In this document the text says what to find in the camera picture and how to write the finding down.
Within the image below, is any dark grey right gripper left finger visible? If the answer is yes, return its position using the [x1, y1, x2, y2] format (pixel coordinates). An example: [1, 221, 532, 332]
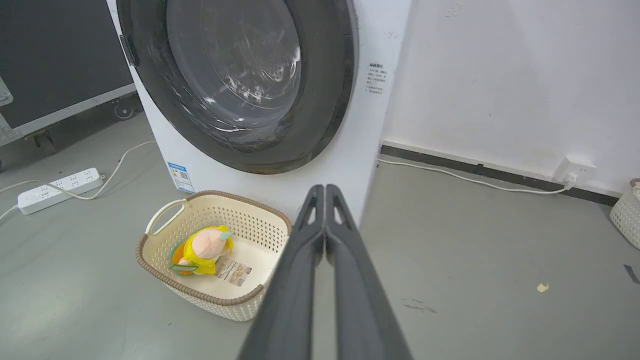
[238, 184, 326, 360]

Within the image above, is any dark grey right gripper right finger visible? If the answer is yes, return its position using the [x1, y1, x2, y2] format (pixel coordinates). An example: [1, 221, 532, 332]
[325, 184, 414, 360]

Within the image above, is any white front-load washing machine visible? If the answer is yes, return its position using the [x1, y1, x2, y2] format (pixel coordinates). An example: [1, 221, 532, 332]
[105, 0, 414, 227]

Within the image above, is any dark round washing machine door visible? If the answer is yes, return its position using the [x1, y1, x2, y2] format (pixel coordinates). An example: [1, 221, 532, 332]
[116, 0, 359, 175]

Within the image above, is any white paper label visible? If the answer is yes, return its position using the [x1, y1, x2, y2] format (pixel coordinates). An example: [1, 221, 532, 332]
[215, 259, 253, 288]

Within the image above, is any cream perforated laundry basket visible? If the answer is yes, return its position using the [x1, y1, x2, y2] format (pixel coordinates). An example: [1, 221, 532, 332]
[135, 190, 293, 322]

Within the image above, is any yellow plush doll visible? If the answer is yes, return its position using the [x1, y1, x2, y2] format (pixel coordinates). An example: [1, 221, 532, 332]
[169, 225, 235, 277]

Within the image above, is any blue energy label sticker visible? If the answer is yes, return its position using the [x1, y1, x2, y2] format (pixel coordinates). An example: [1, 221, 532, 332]
[167, 161, 196, 194]

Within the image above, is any white power strip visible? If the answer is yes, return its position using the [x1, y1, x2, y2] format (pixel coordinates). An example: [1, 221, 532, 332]
[17, 167, 105, 216]

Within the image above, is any white woven basket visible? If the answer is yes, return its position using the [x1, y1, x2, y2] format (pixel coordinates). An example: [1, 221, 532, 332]
[609, 178, 640, 250]

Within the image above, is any black flight case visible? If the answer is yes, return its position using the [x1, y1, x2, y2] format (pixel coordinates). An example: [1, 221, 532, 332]
[0, 0, 144, 156]

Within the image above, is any white wall cable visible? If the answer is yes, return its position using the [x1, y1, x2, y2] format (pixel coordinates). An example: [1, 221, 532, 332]
[376, 158, 571, 195]

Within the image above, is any white power strip cable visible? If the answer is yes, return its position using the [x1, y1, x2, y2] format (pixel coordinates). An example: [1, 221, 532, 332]
[0, 140, 158, 223]

